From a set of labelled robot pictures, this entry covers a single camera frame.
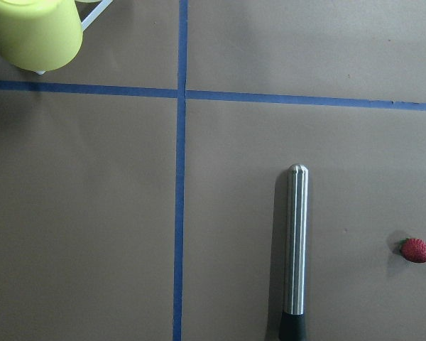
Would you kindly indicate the steel muddler with black tip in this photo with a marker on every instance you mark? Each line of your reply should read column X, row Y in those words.
column 292, row 322

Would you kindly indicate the red strawberry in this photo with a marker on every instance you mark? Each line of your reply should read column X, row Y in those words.
column 413, row 250

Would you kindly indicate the lime green plastic cup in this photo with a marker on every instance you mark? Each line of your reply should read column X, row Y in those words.
column 39, row 35

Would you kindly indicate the white wire cup rack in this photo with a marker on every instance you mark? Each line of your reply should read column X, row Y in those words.
column 90, row 11

